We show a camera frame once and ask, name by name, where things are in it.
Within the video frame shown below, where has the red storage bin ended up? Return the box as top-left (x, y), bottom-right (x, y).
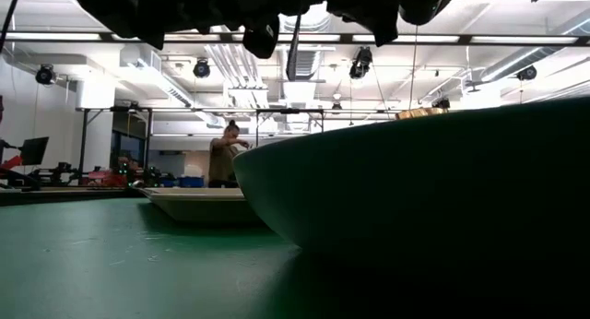
top-left (86, 170), bottom-right (129, 188)

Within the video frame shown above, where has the black computer monitor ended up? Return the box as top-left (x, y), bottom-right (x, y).
top-left (18, 136), bottom-right (51, 167)

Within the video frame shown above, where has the beige plastic tray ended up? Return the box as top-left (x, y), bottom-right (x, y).
top-left (136, 186), bottom-right (266, 227)

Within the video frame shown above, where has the blue storage bin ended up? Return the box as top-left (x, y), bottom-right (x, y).
top-left (159, 175), bottom-right (206, 189)

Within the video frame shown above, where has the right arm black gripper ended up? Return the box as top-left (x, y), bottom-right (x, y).
top-left (325, 0), bottom-right (401, 48)

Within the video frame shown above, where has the black metal frame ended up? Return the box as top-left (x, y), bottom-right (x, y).
top-left (76, 106), bottom-right (154, 184)

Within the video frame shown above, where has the thin hanging cable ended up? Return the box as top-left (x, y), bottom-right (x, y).
top-left (407, 25), bottom-right (419, 111)

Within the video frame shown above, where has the teal round plate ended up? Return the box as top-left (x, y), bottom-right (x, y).
top-left (232, 96), bottom-right (590, 269)

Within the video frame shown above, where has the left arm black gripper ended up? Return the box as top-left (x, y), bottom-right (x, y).
top-left (137, 0), bottom-right (328, 60)

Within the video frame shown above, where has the dark workbench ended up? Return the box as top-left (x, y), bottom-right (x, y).
top-left (0, 185), bottom-right (145, 207)

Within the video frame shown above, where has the black cable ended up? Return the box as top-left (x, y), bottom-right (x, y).
top-left (0, 0), bottom-right (23, 53)

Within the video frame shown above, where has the person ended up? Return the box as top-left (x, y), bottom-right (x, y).
top-left (207, 119), bottom-right (254, 189)

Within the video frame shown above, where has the overhead light bar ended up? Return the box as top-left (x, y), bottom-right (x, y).
top-left (0, 30), bottom-right (590, 47)

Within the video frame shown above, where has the black ceiling spotlight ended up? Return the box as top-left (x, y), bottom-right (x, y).
top-left (515, 65), bottom-right (538, 82)
top-left (192, 57), bottom-right (212, 79)
top-left (35, 64), bottom-right (58, 87)
top-left (348, 46), bottom-right (374, 81)

